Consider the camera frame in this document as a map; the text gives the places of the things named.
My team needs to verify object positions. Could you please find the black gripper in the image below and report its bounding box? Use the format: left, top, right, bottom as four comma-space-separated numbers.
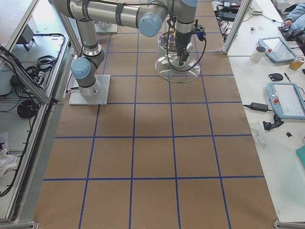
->
175, 31, 193, 66

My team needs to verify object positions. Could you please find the glass pot lid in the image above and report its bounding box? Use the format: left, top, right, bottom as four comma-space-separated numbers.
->
155, 53, 201, 83

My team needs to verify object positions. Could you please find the pale green cooking pot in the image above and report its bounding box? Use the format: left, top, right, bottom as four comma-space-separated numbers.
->
158, 31, 177, 56

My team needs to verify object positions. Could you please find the person hand at desk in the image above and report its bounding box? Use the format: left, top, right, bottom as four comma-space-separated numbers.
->
284, 19, 293, 27

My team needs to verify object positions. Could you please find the white mug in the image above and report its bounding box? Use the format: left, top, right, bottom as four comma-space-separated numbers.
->
250, 45, 266, 62

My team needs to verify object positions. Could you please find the blue teach pendant far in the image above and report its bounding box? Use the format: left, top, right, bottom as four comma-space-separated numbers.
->
258, 37, 297, 62

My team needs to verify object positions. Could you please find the blue teach pendant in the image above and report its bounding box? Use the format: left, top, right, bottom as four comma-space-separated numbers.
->
266, 82, 305, 120
258, 37, 297, 62

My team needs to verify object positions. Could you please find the black power adapter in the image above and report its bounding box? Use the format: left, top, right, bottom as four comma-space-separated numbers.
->
250, 102, 269, 112

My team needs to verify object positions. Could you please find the blue teach pendant near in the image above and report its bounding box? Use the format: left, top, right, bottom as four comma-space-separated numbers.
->
266, 82, 305, 120

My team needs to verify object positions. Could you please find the white crumpled cloth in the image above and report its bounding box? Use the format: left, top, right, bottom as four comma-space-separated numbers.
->
0, 132, 19, 178

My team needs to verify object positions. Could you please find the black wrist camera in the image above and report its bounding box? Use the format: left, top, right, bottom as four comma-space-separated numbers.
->
193, 19, 206, 41

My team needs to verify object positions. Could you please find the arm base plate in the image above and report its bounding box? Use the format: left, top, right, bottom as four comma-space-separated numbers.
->
95, 21, 118, 33
69, 75, 111, 105

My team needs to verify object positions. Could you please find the coiled black cable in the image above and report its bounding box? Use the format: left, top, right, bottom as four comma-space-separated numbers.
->
16, 99, 40, 119

